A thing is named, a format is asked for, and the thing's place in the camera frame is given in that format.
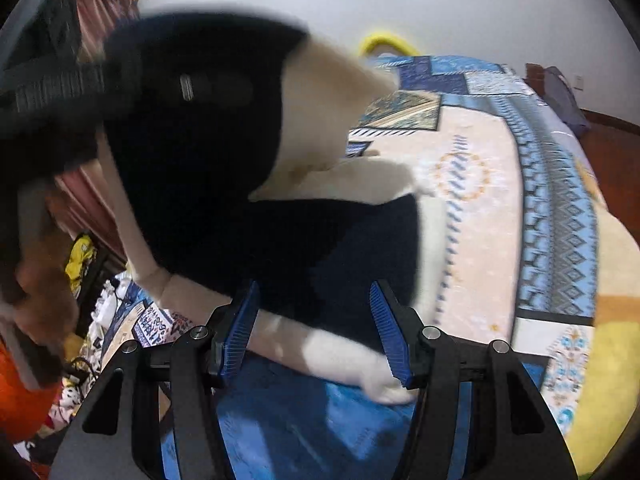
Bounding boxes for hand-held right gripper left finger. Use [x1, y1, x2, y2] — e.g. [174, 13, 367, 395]
[47, 280, 262, 480]

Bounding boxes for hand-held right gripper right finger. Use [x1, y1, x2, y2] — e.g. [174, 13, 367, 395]
[369, 280, 581, 480]

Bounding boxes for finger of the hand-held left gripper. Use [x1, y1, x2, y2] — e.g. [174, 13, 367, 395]
[10, 59, 142, 124]

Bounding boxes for cream navy striped cat sweater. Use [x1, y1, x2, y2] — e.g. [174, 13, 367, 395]
[97, 7, 448, 406]

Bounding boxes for person's left hand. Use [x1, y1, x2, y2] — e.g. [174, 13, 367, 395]
[14, 234, 80, 348]

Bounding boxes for striped pink brown curtain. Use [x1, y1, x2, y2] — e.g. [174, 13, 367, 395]
[47, 0, 143, 261]

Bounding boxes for printed paper booklets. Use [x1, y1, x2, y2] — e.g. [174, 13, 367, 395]
[132, 300, 196, 348]

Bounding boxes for yellow printed bag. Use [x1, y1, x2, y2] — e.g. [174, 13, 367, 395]
[65, 232, 97, 293]

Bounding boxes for blue patchwork bed quilt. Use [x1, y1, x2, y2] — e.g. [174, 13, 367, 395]
[125, 52, 601, 480]

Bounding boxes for cream yellow blanket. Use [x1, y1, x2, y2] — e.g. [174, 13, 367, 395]
[560, 150, 640, 476]

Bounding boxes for orange cloth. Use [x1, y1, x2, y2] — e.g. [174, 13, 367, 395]
[0, 340, 63, 443]

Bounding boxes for grey bag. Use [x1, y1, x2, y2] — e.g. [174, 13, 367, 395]
[542, 65, 591, 137]

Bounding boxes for yellow foam tube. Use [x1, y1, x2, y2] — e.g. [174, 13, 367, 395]
[357, 31, 421, 58]

